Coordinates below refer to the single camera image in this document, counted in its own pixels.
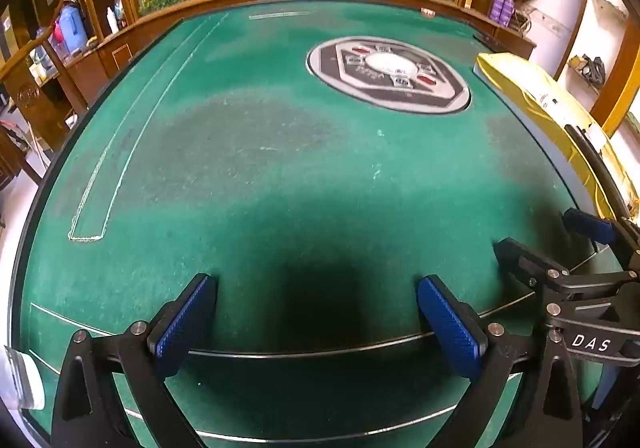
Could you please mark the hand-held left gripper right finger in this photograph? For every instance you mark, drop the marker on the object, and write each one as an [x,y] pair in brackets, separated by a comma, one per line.
[450,333]

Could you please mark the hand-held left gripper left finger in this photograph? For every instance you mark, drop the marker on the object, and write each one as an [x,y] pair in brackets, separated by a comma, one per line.
[182,323]

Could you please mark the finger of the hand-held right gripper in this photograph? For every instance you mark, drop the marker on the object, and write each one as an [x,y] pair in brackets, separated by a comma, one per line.
[590,225]
[530,265]

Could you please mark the yellow lined box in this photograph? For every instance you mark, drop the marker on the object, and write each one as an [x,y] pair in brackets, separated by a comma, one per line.
[525,92]

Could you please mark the round table control panel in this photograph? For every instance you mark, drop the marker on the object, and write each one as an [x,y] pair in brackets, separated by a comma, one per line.
[350,77]

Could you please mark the small red white object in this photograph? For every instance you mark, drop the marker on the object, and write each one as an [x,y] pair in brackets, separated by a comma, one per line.
[427,11]

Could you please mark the white spray bottle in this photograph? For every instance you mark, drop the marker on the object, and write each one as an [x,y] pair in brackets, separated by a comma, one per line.
[113,21]

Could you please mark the blue thermos jug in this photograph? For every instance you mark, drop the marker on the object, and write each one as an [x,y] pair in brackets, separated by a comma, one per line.
[72,27]

